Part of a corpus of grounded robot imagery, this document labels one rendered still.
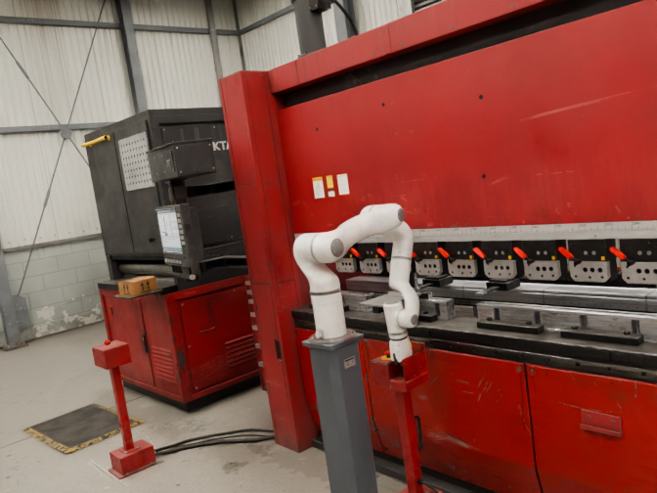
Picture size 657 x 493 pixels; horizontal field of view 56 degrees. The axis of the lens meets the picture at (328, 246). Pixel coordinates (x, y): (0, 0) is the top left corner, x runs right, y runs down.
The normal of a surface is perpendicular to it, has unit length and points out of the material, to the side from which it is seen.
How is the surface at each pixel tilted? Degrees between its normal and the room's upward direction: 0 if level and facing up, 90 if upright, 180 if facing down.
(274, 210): 90
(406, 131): 90
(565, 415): 90
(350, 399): 90
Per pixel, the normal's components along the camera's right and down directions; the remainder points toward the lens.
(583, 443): -0.75, 0.18
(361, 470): 0.66, -0.01
